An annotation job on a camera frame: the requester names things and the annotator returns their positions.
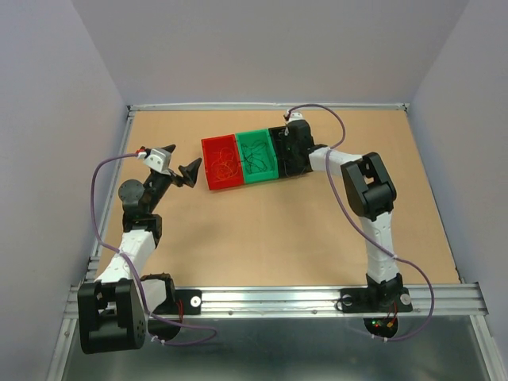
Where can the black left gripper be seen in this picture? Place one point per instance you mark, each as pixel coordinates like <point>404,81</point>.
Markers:
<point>189,174</point>

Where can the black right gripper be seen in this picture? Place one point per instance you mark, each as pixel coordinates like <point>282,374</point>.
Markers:
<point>290,156</point>

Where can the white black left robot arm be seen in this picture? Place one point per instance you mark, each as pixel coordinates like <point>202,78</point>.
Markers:
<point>115,308</point>

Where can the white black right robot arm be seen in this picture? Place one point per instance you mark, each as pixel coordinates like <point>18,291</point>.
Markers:
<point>370,194</point>

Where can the black plastic bin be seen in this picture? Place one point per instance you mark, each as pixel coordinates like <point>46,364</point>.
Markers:
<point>277,136</point>

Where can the red plastic bin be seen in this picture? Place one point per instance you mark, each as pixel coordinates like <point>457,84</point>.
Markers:
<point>222,162</point>

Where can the green plastic bin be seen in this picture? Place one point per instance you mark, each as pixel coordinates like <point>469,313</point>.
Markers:
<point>258,158</point>

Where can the grey white left wrist camera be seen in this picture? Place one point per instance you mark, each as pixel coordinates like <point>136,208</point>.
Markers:
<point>158,159</point>

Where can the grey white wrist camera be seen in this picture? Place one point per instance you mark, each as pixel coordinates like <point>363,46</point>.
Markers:
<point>158,159</point>
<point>293,116</point>

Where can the grey white right wrist camera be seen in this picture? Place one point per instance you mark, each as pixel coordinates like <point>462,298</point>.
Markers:
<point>293,116</point>

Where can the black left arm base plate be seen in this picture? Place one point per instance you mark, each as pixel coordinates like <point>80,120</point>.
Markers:
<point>187,302</point>

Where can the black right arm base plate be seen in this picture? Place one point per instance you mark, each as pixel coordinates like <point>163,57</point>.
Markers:
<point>358,300</point>

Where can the aluminium table edge frame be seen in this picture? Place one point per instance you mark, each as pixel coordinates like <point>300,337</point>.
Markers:
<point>286,232</point>

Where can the aluminium front mounting rail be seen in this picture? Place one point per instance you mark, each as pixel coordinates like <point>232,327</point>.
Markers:
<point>311,302</point>

